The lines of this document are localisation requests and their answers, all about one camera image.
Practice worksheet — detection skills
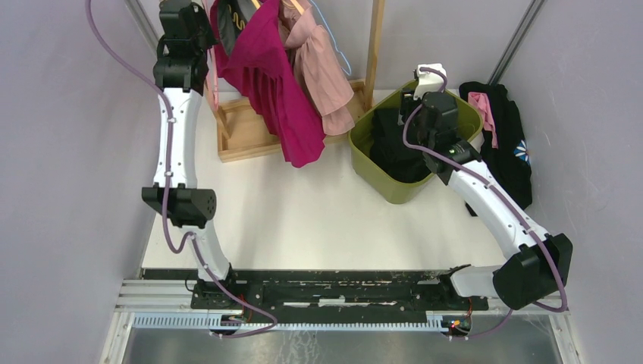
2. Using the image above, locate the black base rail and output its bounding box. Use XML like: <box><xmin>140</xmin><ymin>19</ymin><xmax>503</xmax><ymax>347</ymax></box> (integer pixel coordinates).
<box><xmin>143</xmin><ymin>268</ymin><xmax>489</xmax><ymax>327</ymax></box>

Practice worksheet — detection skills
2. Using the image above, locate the pink cloth on pile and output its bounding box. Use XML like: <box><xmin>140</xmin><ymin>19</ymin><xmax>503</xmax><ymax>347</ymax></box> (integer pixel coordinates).
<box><xmin>467</xmin><ymin>92</ymin><xmax>499</xmax><ymax>149</ymax></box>

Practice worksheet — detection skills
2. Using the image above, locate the black garment pile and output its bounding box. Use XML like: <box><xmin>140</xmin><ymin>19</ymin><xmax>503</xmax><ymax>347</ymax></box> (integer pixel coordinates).
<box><xmin>459</xmin><ymin>81</ymin><xmax>533</xmax><ymax>209</ymax></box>

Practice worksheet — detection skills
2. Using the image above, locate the light pink skirt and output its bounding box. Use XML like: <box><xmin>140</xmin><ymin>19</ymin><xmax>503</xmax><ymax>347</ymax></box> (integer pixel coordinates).
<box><xmin>279</xmin><ymin>1</ymin><xmax>355</xmax><ymax>136</ymax></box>

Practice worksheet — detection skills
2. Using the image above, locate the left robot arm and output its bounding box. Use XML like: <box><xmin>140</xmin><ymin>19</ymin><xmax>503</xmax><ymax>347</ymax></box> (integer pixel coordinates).
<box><xmin>142</xmin><ymin>1</ymin><xmax>239</xmax><ymax>309</ymax></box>

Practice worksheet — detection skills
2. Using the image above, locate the olive green plastic basket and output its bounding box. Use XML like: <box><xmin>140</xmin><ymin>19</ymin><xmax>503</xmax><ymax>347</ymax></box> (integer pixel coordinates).
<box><xmin>347</xmin><ymin>79</ymin><xmax>484</xmax><ymax>206</ymax></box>

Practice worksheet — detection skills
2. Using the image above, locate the pink plastic hanger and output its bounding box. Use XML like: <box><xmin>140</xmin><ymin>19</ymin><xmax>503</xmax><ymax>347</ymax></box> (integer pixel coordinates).
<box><xmin>207</xmin><ymin>47</ymin><xmax>220</xmax><ymax>111</ymax></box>

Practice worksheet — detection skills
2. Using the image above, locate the light blue hanger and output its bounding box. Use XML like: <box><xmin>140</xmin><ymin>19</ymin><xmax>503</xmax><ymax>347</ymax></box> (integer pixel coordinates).
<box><xmin>309</xmin><ymin>0</ymin><xmax>353</xmax><ymax>77</ymax></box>

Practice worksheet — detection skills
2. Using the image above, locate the wooden clothes rack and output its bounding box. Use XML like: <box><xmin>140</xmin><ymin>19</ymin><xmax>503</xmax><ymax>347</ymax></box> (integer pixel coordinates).
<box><xmin>158</xmin><ymin>0</ymin><xmax>387</xmax><ymax>164</ymax></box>

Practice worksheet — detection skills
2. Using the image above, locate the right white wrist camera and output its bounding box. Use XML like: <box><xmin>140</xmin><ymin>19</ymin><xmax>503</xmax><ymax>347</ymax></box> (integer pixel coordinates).
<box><xmin>413</xmin><ymin>63</ymin><xmax>448</xmax><ymax>99</ymax></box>

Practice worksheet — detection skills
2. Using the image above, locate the magenta pleated skirt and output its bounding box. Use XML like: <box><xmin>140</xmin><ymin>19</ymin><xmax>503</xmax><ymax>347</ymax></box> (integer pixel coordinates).
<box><xmin>209</xmin><ymin>1</ymin><xmax>325</xmax><ymax>168</ymax></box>

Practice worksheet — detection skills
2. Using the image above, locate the black pleated skirt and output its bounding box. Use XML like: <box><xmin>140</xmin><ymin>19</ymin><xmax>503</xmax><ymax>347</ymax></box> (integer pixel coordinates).
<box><xmin>369</xmin><ymin>108</ymin><xmax>430</xmax><ymax>183</ymax></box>

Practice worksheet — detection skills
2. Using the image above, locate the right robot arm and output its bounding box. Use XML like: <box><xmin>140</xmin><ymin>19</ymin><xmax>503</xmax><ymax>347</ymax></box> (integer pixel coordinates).
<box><xmin>403</xmin><ymin>92</ymin><xmax>573</xmax><ymax>312</ymax></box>

